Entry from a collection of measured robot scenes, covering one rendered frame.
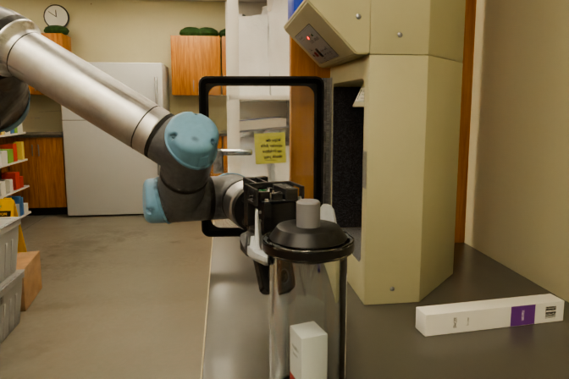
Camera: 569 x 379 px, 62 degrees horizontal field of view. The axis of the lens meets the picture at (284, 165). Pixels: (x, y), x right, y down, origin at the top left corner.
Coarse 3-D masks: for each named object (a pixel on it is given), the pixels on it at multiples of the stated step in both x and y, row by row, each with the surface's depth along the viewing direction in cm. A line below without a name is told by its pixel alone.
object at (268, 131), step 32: (224, 96) 115; (256, 96) 115; (288, 96) 115; (224, 128) 116; (256, 128) 116; (288, 128) 116; (224, 160) 117; (256, 160) 117; (288, 160) 117; (224, 224) 119
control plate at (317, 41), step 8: (304, 32) 100; (312, 32) 95; (304, 40) 105; (312, 40) 100; (320, 40) 95; (312, 48) 105; (320, 48) 100; (328, 48) 95; (312, 56) 111; (320, 56) 106; (328, 56) 100; (336, 56) 95
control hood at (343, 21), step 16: (304, 0) 84; (320, 0) 82; (336, 0) 83; (352, 0) 83; (368, 0) 83; (304, 16) 91; (320, 16) 83; (336, 16) 83; (352, 16) 83; (368, 16) 84; (288, 32) 112; (320, 32) 91; (336, 32) 84; (352, 32) 84; (368, 32) 84; (304, 48) 112; (336, 48) 91; (352, 48) 84; (368, 48) 85; (320, 64) 113; (336, 64) 106
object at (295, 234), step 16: (304, 208) 54; (288, 224) 56; (304, 224) 54; (320, 224) 56; (336, 224) 56; (272, 240) 54; (288, 240) 52; (304, 240) 52; (320, 240) 52; (336, 240) 53
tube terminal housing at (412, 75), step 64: (384, 0) 84; (448, 0) 92; (384, 64) 85; (448, 64) 94; (384, 128) 87; (448, 128) 97; (384, 192) 88; (448, 192) 100; (384, 256) 90; (448, 256) 104
